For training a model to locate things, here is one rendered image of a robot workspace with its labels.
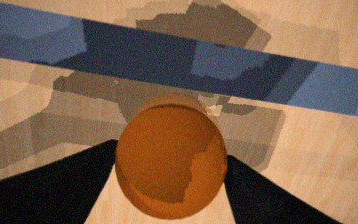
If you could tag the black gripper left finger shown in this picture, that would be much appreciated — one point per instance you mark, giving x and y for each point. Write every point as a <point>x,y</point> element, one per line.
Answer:
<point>61,192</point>

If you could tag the orange-brown ball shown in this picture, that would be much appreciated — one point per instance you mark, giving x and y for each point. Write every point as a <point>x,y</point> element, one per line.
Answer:
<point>170,162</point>

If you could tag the translucent orange sphere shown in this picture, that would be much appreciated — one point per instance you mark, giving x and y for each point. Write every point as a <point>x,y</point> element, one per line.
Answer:
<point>177,99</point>

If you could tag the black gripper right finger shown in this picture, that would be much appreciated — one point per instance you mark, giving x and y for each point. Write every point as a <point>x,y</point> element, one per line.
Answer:
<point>255,199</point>

